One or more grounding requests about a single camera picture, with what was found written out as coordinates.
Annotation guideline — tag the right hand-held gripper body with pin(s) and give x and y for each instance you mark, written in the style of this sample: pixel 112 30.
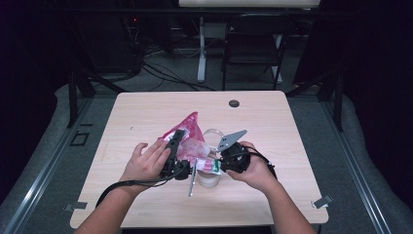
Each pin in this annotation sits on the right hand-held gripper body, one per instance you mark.
pixel 237 159

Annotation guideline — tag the white desk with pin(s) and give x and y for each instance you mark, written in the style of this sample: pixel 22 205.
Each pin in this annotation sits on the white desk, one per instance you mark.
pixel 246 3

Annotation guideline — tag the person's right hand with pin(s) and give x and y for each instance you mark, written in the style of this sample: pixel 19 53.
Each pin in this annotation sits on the person's right hand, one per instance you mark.
pixel 256 174

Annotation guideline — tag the black metal stand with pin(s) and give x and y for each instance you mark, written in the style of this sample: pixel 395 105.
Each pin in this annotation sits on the black metal stand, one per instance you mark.
pixel 72 97
pixel 339 104

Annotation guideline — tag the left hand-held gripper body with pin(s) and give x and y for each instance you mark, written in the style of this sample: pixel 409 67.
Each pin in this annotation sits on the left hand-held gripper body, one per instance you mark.
pixel 177 170

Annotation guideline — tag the person's left hand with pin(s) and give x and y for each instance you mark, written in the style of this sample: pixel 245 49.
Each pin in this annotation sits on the person's left hand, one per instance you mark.
pixel 146 165

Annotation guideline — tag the black folding chair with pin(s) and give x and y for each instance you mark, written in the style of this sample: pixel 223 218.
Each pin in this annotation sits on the black folding chair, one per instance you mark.
pixel 259 24

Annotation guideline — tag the metal floor rail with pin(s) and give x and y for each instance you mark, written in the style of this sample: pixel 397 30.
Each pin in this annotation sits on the metal floor rail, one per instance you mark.
pixel 362 185
pixel 37 185

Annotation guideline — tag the pink white plastic bag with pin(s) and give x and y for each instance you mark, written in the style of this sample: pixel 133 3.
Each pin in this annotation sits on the pink white plastic bag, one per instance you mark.
pixel 191 128

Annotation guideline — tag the dark equipment box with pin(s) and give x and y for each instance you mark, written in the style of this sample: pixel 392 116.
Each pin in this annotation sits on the dark equipment box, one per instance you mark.
pixel 107 45

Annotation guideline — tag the grey box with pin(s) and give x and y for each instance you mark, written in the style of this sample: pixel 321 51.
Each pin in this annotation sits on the grey box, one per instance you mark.
pixel 215 31

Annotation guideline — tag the grey tape piece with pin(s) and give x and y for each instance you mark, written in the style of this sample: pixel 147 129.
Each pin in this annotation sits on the grey tape piece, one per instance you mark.
pixel 322 202
pixel 76 205

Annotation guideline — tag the clear glass cup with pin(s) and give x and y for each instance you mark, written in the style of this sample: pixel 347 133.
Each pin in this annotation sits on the clear glass cup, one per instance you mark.
pixel 207 180

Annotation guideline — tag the black metal crossbar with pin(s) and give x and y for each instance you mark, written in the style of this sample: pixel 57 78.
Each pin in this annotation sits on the black metal crossbar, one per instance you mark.
pixel 146 11

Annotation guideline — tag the round grey table grommet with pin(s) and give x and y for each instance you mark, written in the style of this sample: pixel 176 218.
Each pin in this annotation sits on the round grey table grommet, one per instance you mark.
pixel 234 103

